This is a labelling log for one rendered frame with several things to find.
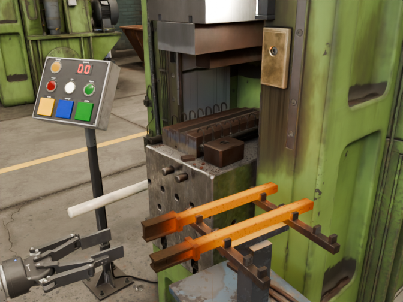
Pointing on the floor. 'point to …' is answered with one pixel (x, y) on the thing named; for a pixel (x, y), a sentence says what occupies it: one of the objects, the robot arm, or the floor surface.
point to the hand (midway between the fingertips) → (104, 245)
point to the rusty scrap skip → (135, 39)
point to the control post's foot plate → (98, 286)
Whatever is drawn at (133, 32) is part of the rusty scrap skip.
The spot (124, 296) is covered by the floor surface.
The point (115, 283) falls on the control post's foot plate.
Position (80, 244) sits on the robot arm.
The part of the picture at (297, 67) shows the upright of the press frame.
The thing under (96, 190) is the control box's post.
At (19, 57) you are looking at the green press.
